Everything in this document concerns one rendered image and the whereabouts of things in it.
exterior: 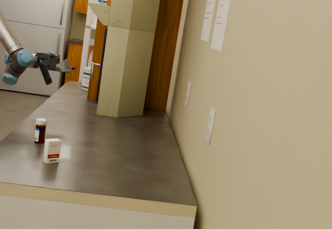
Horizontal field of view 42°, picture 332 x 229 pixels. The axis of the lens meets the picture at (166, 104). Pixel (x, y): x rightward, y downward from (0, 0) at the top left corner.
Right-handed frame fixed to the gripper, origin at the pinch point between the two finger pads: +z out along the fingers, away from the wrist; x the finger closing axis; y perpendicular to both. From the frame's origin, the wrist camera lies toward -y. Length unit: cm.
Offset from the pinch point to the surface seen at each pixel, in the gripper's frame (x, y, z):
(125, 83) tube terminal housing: -2.5, -2.2, 28.1
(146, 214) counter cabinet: -108, -25, 41
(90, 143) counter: -58, -21, 18
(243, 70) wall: -121, 23, 59
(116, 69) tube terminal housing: -4.6, 4.9, 22.3
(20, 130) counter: -53, -21, -12
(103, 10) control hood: -4.7, 33.6, 11.8
